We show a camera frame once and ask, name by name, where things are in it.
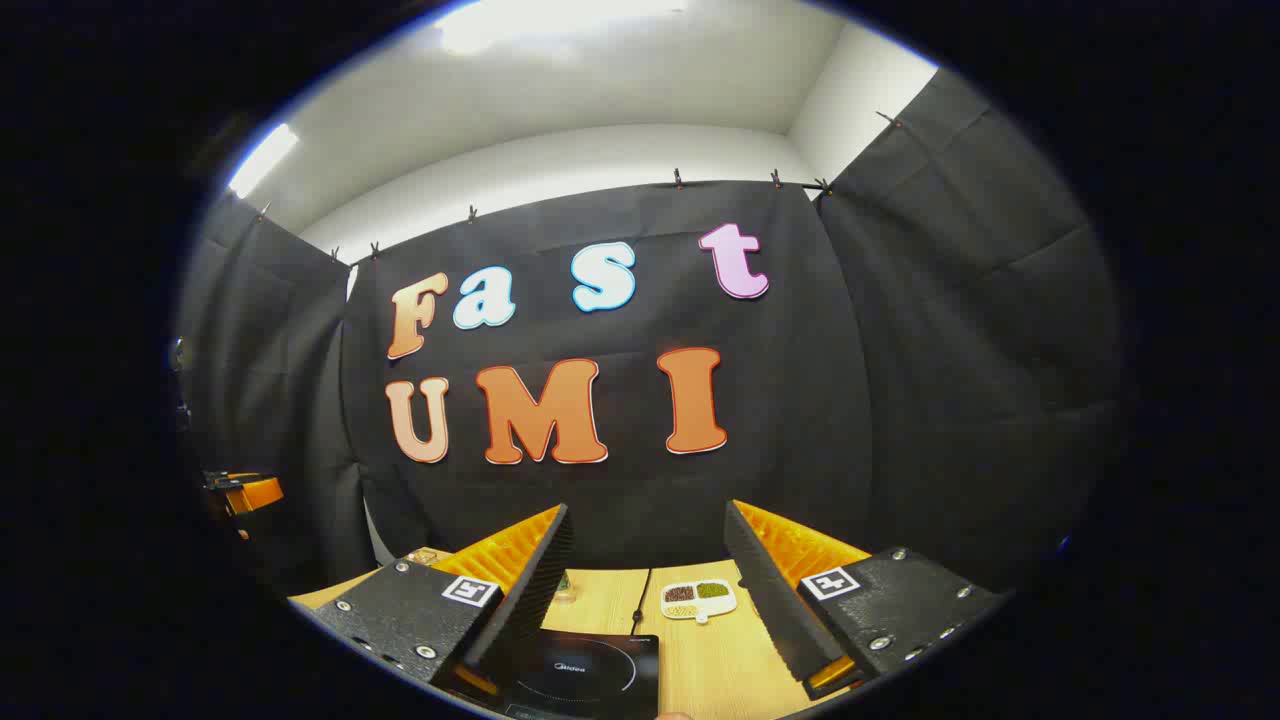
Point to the white divided dish of beans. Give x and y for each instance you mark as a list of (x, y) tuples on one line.
[(698, 598)]

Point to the black induction cooktop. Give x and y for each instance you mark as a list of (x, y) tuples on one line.
[(590, 675)]

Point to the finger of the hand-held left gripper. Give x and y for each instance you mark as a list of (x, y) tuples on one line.
[(255, 493)]

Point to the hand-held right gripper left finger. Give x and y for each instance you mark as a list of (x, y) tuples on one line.
[(520, 600)]

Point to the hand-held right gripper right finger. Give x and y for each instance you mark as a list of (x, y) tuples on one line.
[(778, 600)]

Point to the row of small black clips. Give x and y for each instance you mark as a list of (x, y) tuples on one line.
[(678, 180)]

